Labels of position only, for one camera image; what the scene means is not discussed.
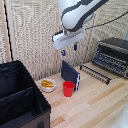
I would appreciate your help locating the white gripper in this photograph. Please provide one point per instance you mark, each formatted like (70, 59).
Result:
(68, 38)

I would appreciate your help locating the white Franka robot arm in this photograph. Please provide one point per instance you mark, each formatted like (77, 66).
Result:
(75, 15)

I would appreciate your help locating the black toaster oven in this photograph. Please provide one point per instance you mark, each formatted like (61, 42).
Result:
(111, 55)

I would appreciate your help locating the blue box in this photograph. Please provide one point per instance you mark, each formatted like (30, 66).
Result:
(69, 73)

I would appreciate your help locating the black dish rack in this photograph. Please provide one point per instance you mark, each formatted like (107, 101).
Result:
(96, 75)

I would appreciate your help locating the beige woven folding screen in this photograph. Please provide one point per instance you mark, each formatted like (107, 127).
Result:
(33, 36)

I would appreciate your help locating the red plastic cup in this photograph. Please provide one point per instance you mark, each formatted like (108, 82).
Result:
(69, 89)

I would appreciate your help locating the yellow food pieces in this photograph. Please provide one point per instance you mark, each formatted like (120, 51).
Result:
(47, 83)

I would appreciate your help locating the white round bowl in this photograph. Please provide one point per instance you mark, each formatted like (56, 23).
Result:
(48, 88)

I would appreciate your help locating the black fabric storage box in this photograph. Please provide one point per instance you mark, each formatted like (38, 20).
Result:
(20, 96)

